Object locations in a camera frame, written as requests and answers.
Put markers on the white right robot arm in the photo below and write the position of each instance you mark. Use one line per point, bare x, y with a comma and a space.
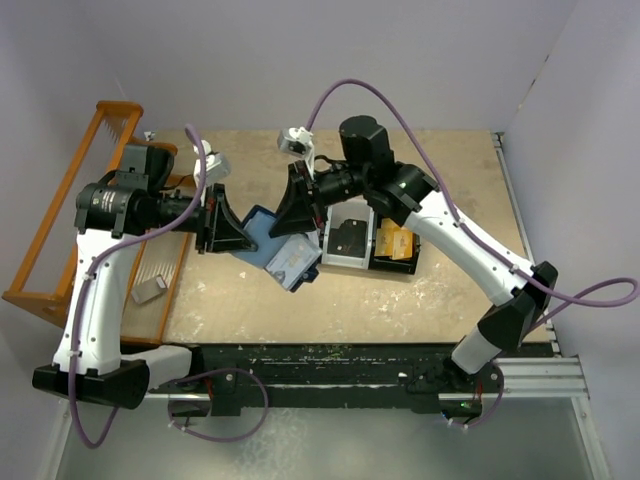
517, 289

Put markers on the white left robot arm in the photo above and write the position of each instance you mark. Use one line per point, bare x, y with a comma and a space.
113, 218

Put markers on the orange wooden rack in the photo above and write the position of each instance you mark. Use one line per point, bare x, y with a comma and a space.
111, 127

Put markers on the blue leather card holder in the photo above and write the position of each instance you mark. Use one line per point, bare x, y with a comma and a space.
257, 224

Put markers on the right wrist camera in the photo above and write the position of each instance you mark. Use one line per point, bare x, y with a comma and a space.
298, 142

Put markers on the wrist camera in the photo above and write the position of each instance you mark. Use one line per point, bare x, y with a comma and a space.
298, 142
217, 167

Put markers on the small grey box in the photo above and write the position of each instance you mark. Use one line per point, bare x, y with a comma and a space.
148, 290

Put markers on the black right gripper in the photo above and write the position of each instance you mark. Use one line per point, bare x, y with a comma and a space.
297, 208

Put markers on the pile of gold cards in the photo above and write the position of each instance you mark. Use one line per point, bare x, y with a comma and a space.
393, 241

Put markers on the white middle bin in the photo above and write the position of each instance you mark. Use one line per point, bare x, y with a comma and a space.
336, 214

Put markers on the black bin with gold cards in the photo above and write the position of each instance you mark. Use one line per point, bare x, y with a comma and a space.
385, 264

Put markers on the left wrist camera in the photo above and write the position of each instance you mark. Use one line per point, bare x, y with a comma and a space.
217, 167

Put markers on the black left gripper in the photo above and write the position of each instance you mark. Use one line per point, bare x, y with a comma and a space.
225, 233

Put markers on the pile of black cards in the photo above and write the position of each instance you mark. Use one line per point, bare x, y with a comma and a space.
348, 239

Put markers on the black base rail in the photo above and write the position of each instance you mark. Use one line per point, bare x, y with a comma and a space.
212, 359

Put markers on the aluminium frame rail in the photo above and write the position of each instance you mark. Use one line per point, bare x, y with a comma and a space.
392, 385

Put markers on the silver VIP card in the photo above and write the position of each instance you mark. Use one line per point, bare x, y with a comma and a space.
293, 261

